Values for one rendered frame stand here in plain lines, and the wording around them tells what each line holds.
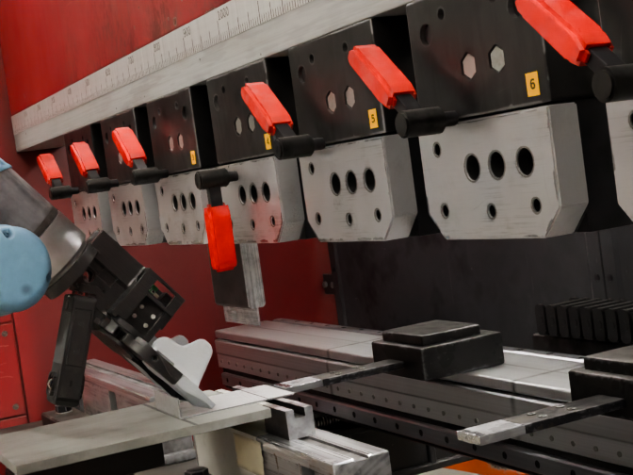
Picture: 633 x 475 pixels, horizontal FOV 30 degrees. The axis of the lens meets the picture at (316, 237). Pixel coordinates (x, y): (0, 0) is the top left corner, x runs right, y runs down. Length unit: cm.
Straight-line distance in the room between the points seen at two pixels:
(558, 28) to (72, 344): 72
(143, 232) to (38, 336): 70
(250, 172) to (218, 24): 15
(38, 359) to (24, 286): 109
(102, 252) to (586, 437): 52
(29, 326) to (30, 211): 93
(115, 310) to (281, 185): 26
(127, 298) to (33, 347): 90
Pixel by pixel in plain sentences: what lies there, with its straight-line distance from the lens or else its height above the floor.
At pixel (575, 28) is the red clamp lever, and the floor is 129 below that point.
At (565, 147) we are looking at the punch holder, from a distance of 71.
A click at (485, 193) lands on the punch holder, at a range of 77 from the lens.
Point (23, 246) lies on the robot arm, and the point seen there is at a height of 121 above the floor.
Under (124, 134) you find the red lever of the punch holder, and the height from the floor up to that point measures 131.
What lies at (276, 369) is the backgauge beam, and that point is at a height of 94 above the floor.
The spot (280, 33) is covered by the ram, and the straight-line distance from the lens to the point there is 103.
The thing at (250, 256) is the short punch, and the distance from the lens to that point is 125.
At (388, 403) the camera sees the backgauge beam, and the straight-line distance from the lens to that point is 154.
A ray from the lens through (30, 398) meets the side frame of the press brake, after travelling 212.
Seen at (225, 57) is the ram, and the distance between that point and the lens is 114.
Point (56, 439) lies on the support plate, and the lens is 125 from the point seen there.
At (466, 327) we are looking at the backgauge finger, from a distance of 138.
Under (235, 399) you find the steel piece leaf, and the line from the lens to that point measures 130.
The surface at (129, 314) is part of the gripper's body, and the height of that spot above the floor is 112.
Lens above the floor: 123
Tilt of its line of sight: 3 degrees down
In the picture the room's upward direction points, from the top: 8 degrees counter-clockwise
